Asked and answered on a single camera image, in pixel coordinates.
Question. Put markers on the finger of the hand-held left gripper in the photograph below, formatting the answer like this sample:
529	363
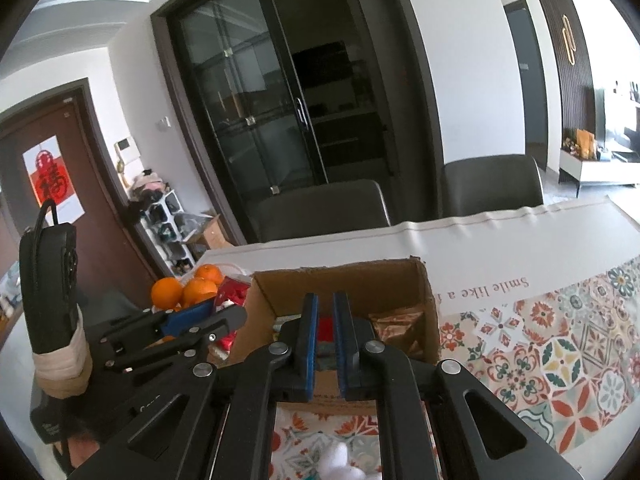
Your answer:
220	322
190	317

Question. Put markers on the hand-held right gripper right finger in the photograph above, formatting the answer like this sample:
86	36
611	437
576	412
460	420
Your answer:
342	345

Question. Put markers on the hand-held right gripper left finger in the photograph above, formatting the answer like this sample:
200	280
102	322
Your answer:
310	345

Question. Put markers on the white plush toy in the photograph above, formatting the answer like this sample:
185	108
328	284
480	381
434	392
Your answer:
335	460

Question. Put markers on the red shiny packet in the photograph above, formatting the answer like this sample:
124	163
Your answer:
232	292

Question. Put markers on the pile of oranges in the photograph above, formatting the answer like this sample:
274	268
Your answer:
167	292

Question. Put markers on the brown foil packet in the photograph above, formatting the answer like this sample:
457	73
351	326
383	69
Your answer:
397	332

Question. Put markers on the brown entrance door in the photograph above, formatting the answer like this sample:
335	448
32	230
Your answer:
100	220

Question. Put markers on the white shoe rack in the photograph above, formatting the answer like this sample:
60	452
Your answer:
167	235

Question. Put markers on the small brown cardboard box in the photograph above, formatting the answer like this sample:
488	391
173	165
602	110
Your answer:
215	235

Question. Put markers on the red paper door poster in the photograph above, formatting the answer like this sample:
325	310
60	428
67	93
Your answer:
52	180

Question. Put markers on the pile of clutter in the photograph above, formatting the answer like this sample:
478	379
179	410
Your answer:
147	190

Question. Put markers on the grey dining chair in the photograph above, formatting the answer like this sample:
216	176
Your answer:
320	210
490	185

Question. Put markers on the patterned tile tablecloth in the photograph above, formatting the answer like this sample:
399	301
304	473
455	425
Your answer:
525	350

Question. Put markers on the dark glass sliding door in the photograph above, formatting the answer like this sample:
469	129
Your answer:
280	100

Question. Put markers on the white television cabinet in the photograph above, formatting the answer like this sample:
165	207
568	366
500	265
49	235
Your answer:
600	172

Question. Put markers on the orange gift box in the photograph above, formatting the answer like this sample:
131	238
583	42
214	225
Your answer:
585	144

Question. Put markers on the dark interior door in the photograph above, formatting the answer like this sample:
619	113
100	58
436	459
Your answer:
527	85

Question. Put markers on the white wall intercom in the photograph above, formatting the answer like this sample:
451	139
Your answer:
125	150

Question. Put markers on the white light switch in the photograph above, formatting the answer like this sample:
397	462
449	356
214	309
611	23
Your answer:
163	121

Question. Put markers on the dark slatted wall panel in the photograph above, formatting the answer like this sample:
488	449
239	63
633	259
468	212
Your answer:
575	95

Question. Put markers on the gold wall ornament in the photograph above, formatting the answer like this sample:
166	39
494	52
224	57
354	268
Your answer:
568	40

